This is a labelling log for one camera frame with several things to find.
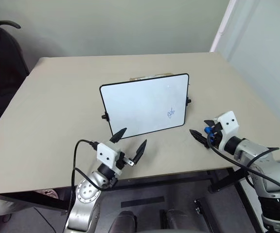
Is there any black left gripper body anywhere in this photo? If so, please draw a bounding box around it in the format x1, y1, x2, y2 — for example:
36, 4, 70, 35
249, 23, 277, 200
117, 151, 135, 169

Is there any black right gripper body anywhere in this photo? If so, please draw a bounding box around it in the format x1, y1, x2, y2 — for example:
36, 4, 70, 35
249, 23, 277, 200
207, 122, 225, 147

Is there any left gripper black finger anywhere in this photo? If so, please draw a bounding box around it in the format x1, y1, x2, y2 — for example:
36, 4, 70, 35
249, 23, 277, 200
133, 139, 148, 164
109, 127, 128, 144

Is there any black framed whiteboard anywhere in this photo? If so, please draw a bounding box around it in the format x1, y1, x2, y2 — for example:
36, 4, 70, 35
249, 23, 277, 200
99, 73, 192, 140

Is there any black floor tape strip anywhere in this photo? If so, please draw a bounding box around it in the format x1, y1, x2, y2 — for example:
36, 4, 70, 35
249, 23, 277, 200
120, 195, 166, 208

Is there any dark rounded shape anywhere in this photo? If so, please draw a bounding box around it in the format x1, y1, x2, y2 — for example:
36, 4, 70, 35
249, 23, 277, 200
166, 209, 196, 233
112, 210, 139, 233

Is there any black office chair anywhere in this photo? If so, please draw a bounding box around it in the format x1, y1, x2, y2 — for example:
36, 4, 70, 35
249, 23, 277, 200
0, 20, 30, 76

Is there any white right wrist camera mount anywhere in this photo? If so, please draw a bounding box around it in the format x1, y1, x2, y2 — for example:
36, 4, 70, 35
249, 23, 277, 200
216, 110, 240, 151

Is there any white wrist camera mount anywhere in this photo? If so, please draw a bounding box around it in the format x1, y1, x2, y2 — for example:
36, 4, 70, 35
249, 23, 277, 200
96, 142, 125, 174
216, 110, 240, 151

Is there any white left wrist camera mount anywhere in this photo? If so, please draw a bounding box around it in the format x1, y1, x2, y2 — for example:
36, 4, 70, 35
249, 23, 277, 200
96, 142, 125, 174

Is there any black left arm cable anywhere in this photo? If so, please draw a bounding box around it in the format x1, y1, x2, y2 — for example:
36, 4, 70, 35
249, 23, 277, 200
70, 139, 112, 212

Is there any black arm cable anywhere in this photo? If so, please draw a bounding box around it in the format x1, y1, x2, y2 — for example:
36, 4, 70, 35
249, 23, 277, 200
70, 139, 112, 212
206, 134, 280, 202

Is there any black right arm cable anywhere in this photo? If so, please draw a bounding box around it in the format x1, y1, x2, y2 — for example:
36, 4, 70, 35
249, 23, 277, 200
206, 134, 280, 202

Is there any thin black floor cable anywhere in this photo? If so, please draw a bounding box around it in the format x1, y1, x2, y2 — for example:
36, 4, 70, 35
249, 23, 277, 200
34, 206, 68, 233

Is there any black metal table frame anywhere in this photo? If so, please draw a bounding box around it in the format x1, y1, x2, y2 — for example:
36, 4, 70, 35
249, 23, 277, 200
0, 166, 255, 212

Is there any white door frame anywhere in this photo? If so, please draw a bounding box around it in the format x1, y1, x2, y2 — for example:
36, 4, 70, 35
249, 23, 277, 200
210, 0, 238, 53

